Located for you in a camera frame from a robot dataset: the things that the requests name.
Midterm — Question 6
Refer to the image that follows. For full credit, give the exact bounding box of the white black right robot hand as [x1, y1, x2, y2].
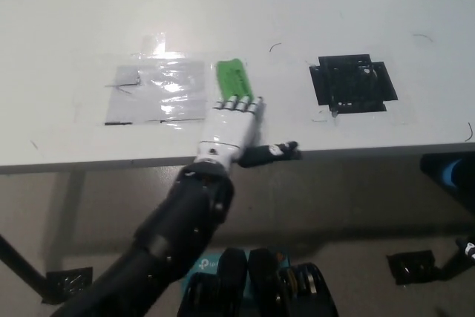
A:
[456, 237, 475, 261]

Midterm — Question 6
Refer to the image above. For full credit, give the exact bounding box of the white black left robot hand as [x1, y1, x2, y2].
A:
[193, 95, 303, 169]

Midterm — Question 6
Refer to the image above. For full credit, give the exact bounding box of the green whiteboard eraser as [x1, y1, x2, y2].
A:
[215, 58, 255, 101]

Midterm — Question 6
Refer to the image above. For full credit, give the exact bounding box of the clear tape patch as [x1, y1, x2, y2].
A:
[102, 33, 209, 127]

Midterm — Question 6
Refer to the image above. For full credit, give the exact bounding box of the black object with blue part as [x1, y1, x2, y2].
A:
[419, 152, 475, 194]

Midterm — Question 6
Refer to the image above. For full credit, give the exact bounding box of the black tape square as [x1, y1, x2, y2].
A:
[308, 53, 399, 115]

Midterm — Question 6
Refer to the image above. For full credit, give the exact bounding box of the black table foot bracket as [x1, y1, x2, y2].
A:
[385, 249, 441, 287]

